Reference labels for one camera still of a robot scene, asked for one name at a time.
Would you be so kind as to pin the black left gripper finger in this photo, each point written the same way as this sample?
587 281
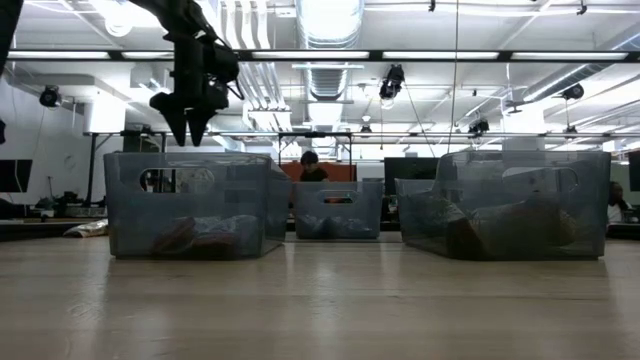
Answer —
175 112
202 120

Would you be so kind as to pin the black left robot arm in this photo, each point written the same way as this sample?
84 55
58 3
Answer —
165 12

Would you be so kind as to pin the beige blue orange granola bar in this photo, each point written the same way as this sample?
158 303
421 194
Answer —
565 222

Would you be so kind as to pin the reddish granola bar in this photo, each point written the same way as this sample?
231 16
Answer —
175 237

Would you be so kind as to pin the white blue granola bar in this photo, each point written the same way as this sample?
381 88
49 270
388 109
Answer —
505 230

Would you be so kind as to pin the grey translucent plastic bin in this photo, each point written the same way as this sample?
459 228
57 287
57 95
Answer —
337 205
592 210
130 220

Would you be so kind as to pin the person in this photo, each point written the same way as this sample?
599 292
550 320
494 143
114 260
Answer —
616 207
312 172

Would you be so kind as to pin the black beam with light strips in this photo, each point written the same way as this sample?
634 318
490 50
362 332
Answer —
115 55

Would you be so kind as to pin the silver round ventilation duct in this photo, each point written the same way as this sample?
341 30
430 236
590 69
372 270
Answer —
327 80

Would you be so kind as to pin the black background robot arm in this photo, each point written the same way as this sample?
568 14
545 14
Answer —
70 204

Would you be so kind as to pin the black hanging spotlight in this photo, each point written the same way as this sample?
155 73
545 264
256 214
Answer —
573 92
392 82
479 127
50 96

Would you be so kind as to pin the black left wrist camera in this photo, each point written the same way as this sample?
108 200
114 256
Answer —
222 65

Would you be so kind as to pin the snack bars pile left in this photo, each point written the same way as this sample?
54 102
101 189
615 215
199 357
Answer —
90 229

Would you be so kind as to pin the black background rig frame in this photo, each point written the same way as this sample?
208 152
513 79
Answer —
92 170

